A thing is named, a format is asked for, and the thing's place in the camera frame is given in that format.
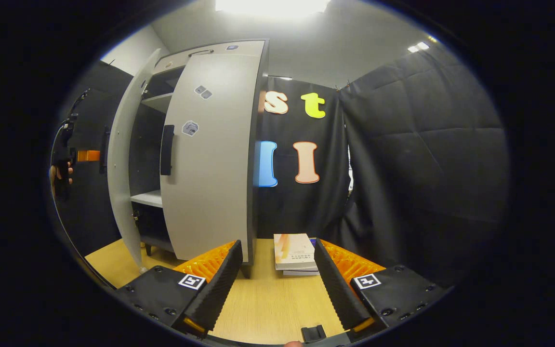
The ceiling light panel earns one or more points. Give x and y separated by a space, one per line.
418 46

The white cabinet door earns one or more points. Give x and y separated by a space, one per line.
121 159
219 168

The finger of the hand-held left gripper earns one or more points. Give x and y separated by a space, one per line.
89 155

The white and blue book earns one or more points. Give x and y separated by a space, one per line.
301 272

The black table clamp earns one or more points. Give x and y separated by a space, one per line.
313 333

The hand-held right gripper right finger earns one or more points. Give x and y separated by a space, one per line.
337 289

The white and grey cabinet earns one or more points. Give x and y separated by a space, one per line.
148 197

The cream and orange book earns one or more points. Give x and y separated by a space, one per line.
293 250

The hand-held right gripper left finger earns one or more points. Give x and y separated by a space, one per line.
217 294

